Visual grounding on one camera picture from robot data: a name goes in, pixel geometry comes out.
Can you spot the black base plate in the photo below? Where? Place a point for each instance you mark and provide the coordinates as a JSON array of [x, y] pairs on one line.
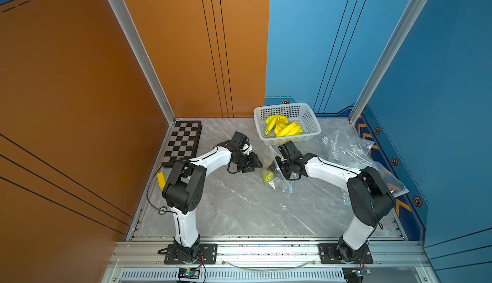
[[207, 254], [335, 254]]

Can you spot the yellow banana bunch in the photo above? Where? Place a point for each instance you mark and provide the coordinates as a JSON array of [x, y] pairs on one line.
[[285, 130], [268, 176], [272, 121]]

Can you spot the green circuit board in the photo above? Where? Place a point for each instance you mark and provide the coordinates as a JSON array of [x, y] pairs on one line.
[[189, 274], [360, 273]]

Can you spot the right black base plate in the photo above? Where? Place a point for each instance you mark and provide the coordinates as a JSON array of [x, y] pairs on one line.
[[335, 254]]

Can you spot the left aluminium corner post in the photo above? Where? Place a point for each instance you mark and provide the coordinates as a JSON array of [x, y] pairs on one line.
[[132, 35]]

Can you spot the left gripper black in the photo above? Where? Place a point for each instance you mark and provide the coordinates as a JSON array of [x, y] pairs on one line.
[[254, 163]]

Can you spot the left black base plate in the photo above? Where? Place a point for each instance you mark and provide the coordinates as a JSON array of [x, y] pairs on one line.
[[207, 254]]

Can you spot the left green circuit board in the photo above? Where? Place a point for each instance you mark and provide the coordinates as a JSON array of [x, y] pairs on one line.
[[189, 274]]

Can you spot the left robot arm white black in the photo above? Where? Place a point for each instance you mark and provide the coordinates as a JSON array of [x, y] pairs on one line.
[[185, 184]]

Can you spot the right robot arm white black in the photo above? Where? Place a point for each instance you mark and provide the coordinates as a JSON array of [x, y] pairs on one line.
[[371, 199]]

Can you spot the black brown checkerboard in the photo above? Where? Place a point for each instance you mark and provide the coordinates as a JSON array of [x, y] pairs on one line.
[[182, 143]]

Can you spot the aluminium corner post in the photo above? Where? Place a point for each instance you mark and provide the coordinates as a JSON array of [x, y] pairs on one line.
[[399, 34], [132, 35]]

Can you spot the small yellow block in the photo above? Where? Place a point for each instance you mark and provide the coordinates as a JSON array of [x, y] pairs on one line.
[[161, 180]]

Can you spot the right aluminium corner post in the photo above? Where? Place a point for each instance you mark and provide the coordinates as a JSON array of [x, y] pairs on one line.
[[399, 34]]

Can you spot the right green circuit board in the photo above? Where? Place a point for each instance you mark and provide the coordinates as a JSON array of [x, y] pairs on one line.
[[360, 273]]

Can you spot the white perforated plastic basket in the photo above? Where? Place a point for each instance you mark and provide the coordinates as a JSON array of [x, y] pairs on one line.
[[297, 112]]

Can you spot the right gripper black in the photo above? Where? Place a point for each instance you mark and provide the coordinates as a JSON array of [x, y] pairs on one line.
[[277, 158]]

